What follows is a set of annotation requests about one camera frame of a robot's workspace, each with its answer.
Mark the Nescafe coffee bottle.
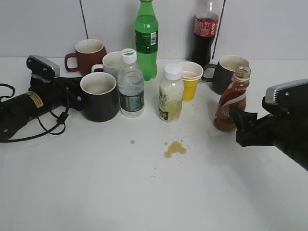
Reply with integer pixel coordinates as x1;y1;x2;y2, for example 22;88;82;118
214;65;251;132

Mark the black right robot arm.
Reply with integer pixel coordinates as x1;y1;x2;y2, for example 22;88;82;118
230;106;308;170

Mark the yellow paper cup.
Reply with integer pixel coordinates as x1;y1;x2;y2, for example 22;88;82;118
179;61;204;102

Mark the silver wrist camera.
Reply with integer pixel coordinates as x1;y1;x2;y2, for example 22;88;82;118
26;55;60;80
262;79;308;115

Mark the dark red ceramic mug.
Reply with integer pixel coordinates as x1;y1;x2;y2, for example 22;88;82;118
64;39;107;76

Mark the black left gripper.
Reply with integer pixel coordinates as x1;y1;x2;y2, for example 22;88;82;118
30;77;86;111

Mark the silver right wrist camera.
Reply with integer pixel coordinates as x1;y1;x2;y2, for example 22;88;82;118
262;79;308;115

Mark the dark grey ceramic mug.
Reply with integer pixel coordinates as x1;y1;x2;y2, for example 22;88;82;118
201;55;250;95

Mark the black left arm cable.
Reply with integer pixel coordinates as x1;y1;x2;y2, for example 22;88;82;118
0;83;70;143

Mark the clear water bottle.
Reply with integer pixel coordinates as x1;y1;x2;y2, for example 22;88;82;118
117;48;145;118

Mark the large coffee spill stain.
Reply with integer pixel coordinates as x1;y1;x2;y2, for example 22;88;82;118
164;141;187;158

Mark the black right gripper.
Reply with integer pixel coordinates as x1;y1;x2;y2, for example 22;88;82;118
230;106;308;147

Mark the white ceramic mug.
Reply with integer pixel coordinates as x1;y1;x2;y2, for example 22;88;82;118
91;51;122;77

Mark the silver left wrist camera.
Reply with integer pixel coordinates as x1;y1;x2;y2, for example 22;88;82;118
26;55;60;80

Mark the black ceramic mug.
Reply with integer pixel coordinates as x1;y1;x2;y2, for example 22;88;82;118
80;72;120;122

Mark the cola bottle red label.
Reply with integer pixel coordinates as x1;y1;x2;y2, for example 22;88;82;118
191;0;220;66

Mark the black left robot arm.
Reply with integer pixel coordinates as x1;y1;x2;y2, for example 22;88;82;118
0;77;85;143

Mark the white capped juice bottle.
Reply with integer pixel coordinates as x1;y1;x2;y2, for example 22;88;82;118
158;64;184;123

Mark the green soda bottle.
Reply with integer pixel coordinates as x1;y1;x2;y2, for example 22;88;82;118
134;0;158;81

